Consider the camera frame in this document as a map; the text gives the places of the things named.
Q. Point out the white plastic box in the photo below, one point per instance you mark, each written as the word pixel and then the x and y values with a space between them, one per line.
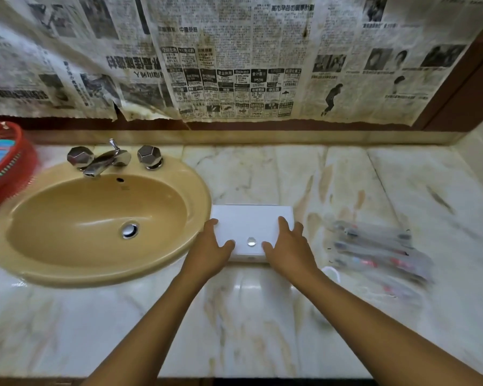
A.
pixel 251 227

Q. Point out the chrome faceted faucet knob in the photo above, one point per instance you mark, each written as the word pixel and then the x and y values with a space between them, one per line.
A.
pixel 80 156
pixel 150 155

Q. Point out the newspaper sheets wall covering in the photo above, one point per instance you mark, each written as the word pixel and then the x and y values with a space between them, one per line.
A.
pixel 225 56

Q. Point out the person's right middle finger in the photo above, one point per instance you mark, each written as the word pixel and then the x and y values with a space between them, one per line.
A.
pixel 298 229

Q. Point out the person's right hand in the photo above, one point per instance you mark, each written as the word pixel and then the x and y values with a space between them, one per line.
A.
pixel 292 253

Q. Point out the clear packaged toothbrushes pile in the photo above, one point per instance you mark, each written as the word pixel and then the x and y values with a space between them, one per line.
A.
pixel 380 253

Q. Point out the person's left forearm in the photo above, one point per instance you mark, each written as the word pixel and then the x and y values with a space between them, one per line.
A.
pixel 153 329

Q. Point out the beige oval sink basin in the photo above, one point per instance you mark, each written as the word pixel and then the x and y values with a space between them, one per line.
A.
pixel 100 221

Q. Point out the chrome faucet spout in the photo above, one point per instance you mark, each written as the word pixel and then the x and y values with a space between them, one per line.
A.
pixel 104 158

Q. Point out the person's left hand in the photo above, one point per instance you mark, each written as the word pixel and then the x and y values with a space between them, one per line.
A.
pixel 204 253

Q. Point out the red plastic basket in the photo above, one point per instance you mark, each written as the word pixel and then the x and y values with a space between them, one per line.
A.
pixel 8 164

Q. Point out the person's right forearm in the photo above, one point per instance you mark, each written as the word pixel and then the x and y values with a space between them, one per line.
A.
pixel 370 337

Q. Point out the person's left thumb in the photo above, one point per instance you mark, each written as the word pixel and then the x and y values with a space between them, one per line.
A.
pixel 227 248

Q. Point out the dark wooden frame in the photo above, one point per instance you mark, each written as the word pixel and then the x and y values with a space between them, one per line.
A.
pixel 463 84

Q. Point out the person's right thumb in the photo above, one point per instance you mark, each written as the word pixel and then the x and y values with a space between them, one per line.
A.
pixel 269 251

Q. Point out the chrome sink drain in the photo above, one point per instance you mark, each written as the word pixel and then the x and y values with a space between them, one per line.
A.
pixel 129 230

